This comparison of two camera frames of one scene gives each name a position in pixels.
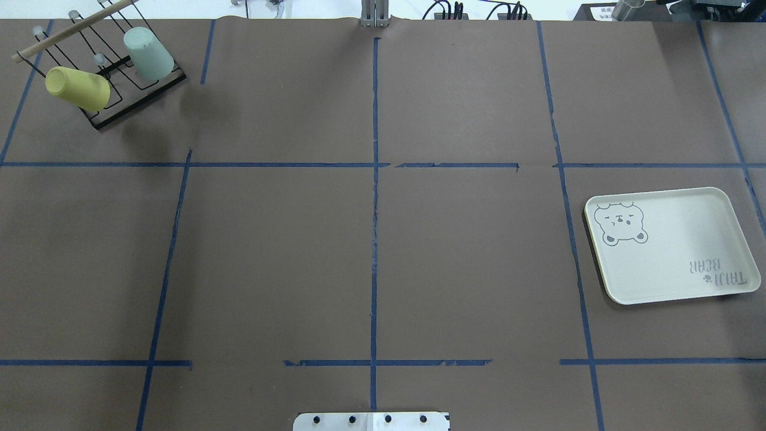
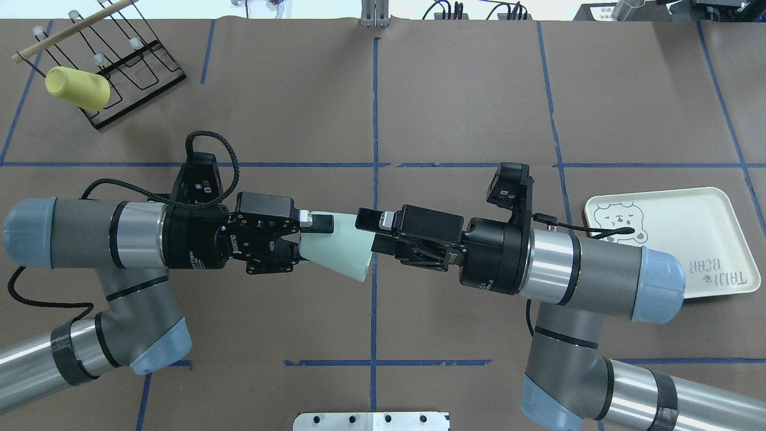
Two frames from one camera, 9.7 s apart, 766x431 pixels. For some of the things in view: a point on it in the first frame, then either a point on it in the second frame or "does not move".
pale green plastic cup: x=149 y=57 -> x=346 y=252
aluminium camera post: x=375 y=14 does not move
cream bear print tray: x=670 y=245 does not move
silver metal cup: x=623 y=8 does not move
